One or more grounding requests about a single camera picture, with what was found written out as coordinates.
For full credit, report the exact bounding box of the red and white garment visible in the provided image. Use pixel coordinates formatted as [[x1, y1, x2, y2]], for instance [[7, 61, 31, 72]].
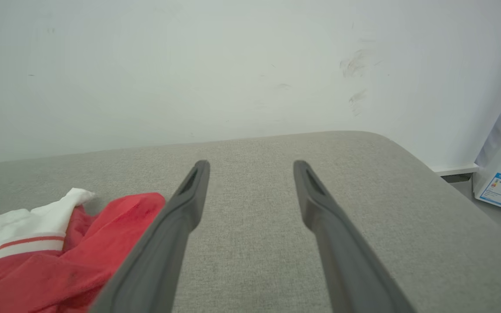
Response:
[[0, 188, 166, 313]]

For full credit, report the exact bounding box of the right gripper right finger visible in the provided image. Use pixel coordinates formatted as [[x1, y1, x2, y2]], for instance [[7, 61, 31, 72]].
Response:
[[293, 160, 416, 313]]

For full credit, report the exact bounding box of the grey fabric sofa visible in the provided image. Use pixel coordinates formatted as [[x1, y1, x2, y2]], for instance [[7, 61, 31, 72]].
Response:
[[0, 130, 501, 313]]

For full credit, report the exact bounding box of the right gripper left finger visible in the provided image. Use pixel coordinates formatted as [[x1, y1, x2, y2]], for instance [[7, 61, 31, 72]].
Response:
[[90, 160, 211, 313]]

